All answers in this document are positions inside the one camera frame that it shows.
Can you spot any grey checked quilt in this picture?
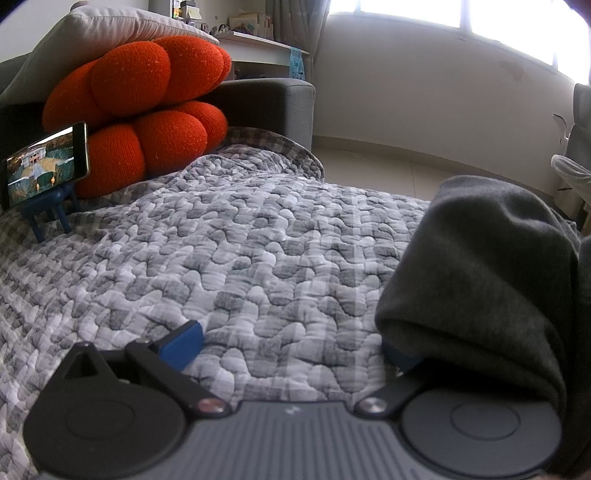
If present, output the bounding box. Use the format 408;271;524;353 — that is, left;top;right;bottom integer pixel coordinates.
0;124;462;480

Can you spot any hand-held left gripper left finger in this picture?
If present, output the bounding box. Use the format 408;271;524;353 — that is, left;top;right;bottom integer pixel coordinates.
60;320;229;416

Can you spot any grey curtain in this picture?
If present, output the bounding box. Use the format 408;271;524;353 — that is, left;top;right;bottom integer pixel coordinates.
265;0;331;65

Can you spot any blue phone stand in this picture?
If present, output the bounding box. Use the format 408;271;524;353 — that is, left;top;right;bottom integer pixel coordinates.
21;185;79;243

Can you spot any window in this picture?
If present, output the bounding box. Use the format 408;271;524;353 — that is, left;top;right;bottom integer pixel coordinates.
323;0;591;79

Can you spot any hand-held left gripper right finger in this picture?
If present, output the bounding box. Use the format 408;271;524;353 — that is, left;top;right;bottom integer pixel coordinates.
353;342;437;421

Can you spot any smartphone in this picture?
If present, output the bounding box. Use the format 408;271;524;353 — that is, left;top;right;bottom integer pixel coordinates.
1;121;90;208

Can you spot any white pillow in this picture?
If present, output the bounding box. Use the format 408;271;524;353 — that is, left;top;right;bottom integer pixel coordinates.
0;4;221;100

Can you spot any blue printed sheet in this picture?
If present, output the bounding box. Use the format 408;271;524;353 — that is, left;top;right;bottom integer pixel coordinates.
288;46;309;79

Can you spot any grey sofa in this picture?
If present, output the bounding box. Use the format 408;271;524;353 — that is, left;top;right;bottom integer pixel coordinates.
0;55;316;148

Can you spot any white grey office chair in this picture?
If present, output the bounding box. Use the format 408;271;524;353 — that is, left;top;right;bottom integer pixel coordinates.
551;83;591;217

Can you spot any white shelf with clutter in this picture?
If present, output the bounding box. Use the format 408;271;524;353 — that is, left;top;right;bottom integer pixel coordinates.
217;30;311;81

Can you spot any orange knot cushion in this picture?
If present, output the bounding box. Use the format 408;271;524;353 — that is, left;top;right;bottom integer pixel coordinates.
42;36;232;199

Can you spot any grey shirt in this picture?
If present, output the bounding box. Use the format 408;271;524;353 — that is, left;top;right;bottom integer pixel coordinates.
375;175;591;480

